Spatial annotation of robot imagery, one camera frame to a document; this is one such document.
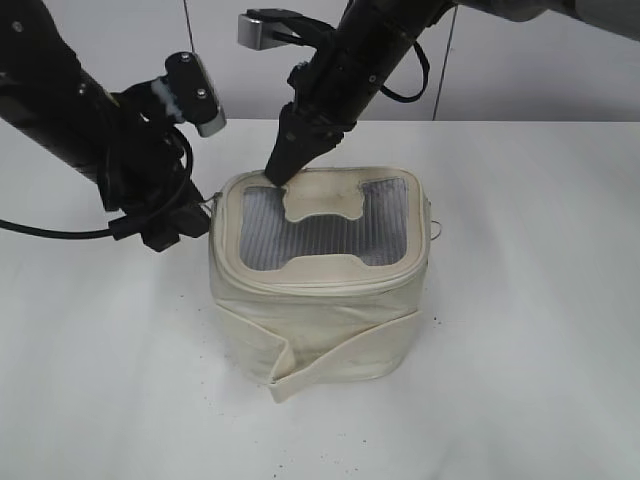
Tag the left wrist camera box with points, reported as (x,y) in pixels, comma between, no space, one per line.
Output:
(187,94)

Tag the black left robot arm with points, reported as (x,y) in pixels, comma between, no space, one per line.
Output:
(48,96)

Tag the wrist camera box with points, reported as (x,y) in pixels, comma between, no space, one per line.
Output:
(262,29)
(187,94)

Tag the cream canvas zipper bag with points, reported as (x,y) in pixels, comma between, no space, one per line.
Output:
(320,281)

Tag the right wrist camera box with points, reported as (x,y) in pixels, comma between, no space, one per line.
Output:
(262,29)

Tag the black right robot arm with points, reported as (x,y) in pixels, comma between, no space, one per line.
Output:
(311,32)

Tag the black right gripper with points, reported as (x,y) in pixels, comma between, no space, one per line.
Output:
(339,82)

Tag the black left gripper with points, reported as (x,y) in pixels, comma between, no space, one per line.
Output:
(147,174)

